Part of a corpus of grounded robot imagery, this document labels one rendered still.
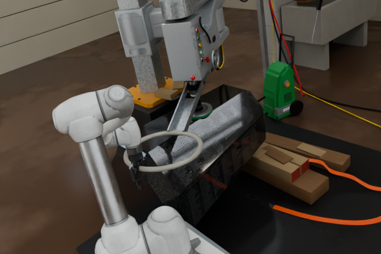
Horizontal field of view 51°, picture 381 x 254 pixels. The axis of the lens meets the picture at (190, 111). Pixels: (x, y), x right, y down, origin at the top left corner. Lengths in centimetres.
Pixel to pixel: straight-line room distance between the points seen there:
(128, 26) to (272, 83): 172
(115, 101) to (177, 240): 64
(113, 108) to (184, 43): 119
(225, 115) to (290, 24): 272
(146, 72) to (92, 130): 204
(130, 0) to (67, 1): 543
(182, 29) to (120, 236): 145
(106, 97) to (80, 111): 11
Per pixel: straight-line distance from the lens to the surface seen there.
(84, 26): 898
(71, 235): 361
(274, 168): 339
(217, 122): 298
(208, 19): 307
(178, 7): 262
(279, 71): 431
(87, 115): 162
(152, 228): 175
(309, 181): 338
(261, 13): 521
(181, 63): 276
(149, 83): 365
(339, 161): 363
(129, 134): 216
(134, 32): 343
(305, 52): 568
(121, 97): 159
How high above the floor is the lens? 223
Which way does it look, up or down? 27 degrees down
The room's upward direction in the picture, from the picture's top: 11 degrees counter-clockwise
